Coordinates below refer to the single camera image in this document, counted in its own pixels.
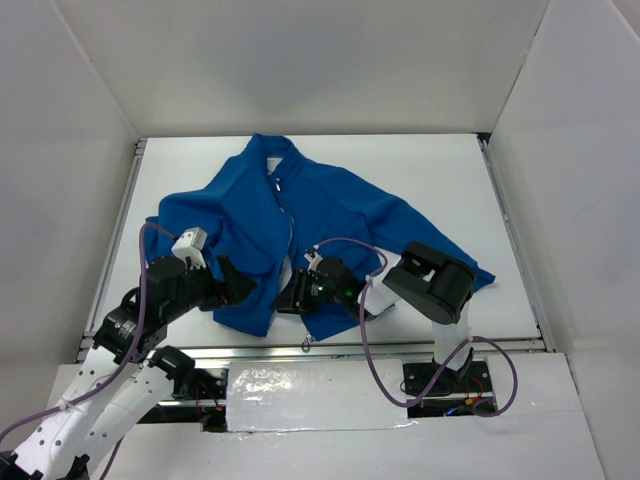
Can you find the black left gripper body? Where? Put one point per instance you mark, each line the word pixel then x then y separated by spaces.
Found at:
pixel 220 288

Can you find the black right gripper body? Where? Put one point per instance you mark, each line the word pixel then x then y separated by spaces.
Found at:
pixel 302 291

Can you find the blue zip-up fleece jacket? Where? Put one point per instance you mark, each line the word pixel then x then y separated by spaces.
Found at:
pixel 268 204

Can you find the silver zipper pull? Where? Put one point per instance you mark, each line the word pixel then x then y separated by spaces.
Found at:
pixel 306 343

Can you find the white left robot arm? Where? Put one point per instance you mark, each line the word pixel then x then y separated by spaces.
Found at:
pixel 126 372

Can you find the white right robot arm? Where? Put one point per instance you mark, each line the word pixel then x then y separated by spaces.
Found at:
pixel 436 284

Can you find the white foil-taped front panel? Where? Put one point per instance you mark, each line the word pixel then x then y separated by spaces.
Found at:
pixel 328 395

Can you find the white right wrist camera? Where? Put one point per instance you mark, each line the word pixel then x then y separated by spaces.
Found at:
pixel 313 257

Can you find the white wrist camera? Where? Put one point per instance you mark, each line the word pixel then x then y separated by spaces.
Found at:
pixel 188 248
pixel 313 257

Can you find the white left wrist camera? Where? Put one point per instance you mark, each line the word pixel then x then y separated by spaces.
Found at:
pixel 188 248

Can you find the aluminium front rail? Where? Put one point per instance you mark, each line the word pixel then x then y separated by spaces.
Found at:
pixel 317 350

